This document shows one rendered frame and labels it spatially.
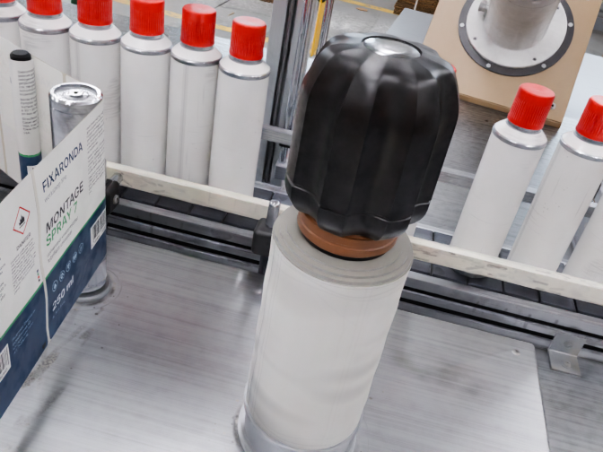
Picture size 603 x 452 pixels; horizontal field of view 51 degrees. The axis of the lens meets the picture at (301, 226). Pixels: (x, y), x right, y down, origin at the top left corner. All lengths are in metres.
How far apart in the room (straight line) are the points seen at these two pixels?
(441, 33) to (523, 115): 0.74
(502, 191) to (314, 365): 0.32
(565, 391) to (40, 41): 0.63
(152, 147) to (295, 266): 0.39
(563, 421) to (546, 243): 0.17
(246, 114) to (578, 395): 0.43
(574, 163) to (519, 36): 0.66
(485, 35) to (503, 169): 0.73
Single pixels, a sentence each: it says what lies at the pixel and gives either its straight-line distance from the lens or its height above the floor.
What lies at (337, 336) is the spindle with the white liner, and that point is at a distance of 0.37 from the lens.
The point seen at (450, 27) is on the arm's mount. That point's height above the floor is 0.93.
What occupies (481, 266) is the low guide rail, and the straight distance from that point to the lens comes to 0.67.
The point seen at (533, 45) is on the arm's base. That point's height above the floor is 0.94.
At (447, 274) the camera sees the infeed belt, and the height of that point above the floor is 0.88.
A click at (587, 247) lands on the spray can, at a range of 0.71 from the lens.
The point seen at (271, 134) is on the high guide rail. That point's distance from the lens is 0.70.
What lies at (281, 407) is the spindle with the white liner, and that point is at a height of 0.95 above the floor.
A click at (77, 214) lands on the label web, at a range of 0.49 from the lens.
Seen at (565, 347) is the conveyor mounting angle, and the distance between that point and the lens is 0.73.
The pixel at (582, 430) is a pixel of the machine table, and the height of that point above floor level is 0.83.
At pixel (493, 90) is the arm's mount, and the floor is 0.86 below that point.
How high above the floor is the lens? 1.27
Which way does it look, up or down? 34 degrees down
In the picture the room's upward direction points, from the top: 11 degrees clockwise
